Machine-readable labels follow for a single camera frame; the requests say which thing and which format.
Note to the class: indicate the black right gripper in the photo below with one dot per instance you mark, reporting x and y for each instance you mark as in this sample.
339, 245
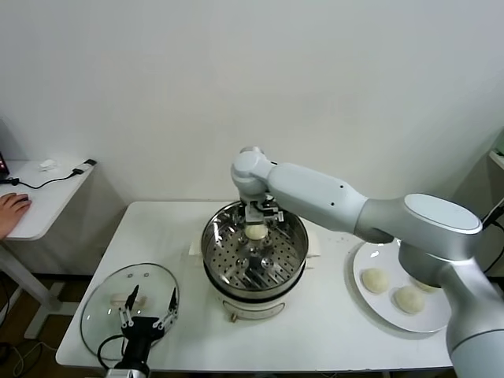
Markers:
254, 214

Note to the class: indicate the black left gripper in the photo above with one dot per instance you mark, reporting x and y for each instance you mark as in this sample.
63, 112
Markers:
138, 334

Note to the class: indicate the white steamed baozi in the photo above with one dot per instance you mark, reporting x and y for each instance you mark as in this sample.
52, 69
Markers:
409, 299
427, 286
255, 232
375, 280

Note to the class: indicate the round glass pot lid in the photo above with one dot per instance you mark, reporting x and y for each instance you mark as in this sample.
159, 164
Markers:
102, 299

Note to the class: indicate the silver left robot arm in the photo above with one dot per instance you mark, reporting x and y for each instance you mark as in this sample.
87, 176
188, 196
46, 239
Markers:
132, 370

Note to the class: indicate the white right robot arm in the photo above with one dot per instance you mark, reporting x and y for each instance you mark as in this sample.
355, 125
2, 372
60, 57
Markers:
315, 197

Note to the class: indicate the perforated steel steamer basket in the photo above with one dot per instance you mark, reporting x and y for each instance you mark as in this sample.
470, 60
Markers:
275, 267

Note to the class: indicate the person's bare hand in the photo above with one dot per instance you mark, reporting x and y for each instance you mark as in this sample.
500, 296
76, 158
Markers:
12, 212

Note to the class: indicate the white electric cooker pot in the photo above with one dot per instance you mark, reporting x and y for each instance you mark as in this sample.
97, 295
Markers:
252, 307

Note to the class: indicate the white side table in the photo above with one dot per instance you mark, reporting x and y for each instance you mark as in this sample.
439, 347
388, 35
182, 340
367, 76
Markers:
51, 197

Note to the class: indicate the large white plate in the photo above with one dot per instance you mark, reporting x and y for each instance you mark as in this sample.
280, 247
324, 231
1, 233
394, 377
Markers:
378, 311

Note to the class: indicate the small white crumpled object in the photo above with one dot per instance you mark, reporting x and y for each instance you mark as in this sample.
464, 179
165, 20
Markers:
47, 165

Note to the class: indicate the dark laptop screen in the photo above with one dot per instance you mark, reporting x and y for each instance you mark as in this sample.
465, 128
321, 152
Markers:
3, 157

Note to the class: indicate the white shelf board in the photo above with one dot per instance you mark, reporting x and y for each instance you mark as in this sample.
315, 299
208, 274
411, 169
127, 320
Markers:
497, 161

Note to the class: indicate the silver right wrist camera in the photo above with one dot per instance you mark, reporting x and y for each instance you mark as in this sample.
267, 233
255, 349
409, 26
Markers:
275, 214

